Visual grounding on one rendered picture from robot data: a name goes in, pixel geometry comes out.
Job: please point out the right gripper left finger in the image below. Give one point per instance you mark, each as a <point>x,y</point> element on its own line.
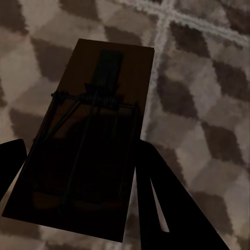
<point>12,156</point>

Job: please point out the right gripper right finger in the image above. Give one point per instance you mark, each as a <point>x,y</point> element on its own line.
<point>189,228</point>

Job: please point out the mousetrap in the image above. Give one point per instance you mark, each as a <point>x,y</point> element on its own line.
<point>79,171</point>

